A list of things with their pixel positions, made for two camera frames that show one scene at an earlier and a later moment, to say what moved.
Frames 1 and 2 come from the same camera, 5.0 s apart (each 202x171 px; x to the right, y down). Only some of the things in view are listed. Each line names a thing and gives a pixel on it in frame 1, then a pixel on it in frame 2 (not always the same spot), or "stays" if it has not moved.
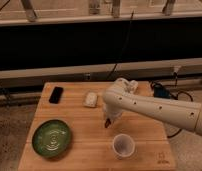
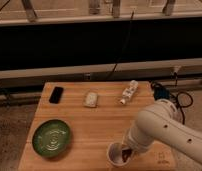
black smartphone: [56, 95] stays
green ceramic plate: [51, 138] stays
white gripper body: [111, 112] to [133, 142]
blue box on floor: [159, 91] stays
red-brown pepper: [107, 122] to [126, 154]
